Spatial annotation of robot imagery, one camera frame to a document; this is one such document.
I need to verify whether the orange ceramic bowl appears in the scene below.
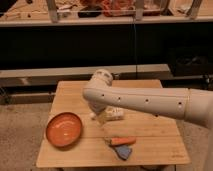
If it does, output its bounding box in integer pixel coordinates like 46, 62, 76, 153
45, 112, 83, 147

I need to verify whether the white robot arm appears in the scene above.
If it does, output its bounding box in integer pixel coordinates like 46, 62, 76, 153
82, 69, 213, 171

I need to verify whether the white plastic bottle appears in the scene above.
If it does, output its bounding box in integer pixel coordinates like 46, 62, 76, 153
89, 106, 125, 122

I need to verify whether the yellow wooden end tool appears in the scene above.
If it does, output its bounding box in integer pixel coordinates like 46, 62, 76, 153
96, 111, 107, 125

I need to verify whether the wooden table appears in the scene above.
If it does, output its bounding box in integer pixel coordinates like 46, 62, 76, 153
36, 81, 190, 168

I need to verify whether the blue sponge cloth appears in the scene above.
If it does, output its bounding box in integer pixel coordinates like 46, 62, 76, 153
113, 145, 132, 160

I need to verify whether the orange handled scraper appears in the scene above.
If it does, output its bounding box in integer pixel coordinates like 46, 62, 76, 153
105, 137, 136, 146

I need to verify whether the grey metal bench rail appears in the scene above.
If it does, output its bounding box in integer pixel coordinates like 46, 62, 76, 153
0, 64, 170, 87

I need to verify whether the black hanging cable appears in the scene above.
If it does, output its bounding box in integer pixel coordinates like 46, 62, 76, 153
132, 16, 139, 80

